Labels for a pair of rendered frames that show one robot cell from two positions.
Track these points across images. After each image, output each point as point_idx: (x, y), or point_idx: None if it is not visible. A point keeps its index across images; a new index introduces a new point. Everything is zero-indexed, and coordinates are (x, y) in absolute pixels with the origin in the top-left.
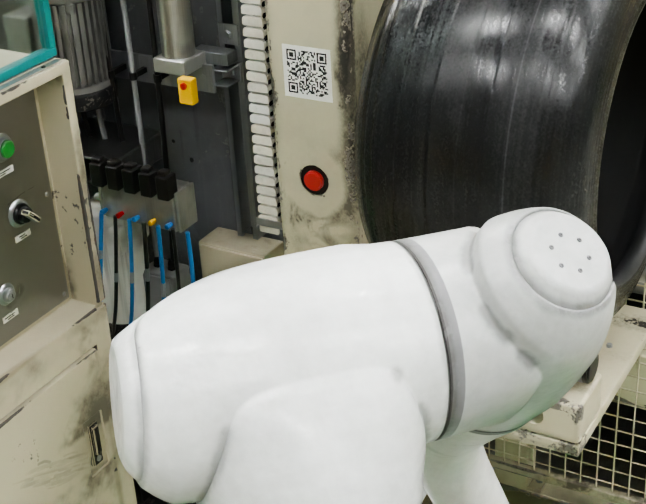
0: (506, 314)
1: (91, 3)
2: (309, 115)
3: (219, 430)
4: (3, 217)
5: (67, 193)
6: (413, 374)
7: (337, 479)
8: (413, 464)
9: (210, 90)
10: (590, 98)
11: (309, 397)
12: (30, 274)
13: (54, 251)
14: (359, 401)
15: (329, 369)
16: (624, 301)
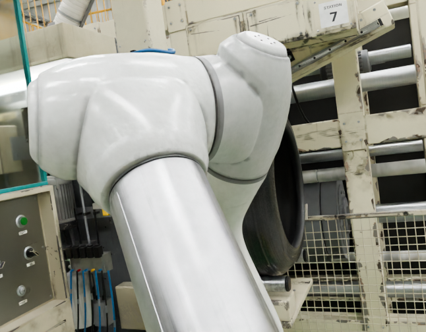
0: (238, 60)
1: (66, 185)
2: None
3: (83, 97)
4: (21, 253)
5: (52, 246)
6: (194, 85)
7: (154, 117)
8: (200, 128)
9: None
10: None
11: (136, 82)
12: (33, 283)
13: (46, 274)
14: (164, 87)
15: (146, 74)
16: (296, 259)
